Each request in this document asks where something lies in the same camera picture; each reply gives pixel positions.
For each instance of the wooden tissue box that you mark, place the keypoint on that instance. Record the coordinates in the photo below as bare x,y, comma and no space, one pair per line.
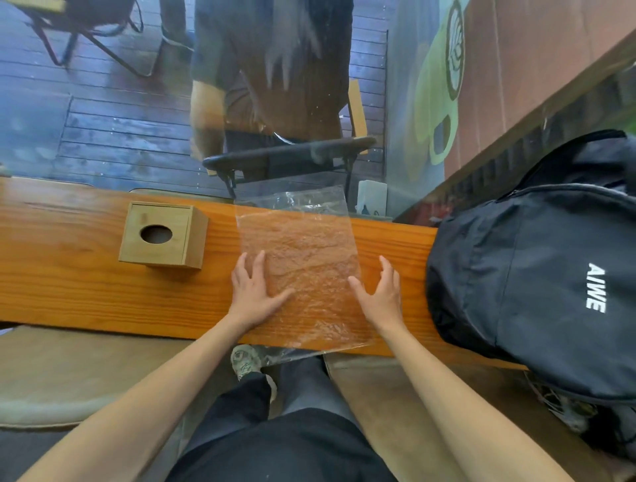
164,233

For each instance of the person's right forearm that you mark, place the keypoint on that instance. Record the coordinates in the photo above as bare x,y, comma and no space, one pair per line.
462,412

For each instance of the person's black trousers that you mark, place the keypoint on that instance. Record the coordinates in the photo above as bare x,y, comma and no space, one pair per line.
283,442

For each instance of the person's right hand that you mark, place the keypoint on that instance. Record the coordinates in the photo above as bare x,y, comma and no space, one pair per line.
385,303

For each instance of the small white box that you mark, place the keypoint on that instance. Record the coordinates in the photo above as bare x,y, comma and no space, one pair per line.
371,197

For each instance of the beige cushioned stool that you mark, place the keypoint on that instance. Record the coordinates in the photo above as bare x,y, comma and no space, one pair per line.
392,427
74,372

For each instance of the black backpack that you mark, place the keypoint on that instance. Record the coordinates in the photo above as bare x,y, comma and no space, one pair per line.
536,278

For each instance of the person's left thumb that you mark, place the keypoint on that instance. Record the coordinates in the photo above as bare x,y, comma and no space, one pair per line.
280,300

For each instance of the person's left hand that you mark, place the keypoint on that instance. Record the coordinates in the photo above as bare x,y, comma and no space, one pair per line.
251,300

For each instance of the person's left forearm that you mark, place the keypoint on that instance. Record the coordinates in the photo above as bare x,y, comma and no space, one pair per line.
144,402

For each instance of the black chair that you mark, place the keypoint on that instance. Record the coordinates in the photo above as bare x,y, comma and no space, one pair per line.
288,155

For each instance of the person's right middle finger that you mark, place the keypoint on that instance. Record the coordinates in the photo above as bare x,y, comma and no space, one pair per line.
396,283

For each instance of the clear plastic bag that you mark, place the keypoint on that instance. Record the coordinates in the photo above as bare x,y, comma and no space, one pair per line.
308,258

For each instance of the person's grey shoe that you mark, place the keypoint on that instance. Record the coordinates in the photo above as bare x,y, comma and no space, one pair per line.
246,360

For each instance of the person's left middle finger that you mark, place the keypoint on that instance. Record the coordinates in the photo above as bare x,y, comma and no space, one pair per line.
243,268

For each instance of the person's right thumb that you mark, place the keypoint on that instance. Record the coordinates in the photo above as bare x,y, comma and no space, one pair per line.
358,290

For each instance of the dark folding chair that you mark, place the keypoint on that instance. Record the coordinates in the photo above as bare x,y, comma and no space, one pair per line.
84,25

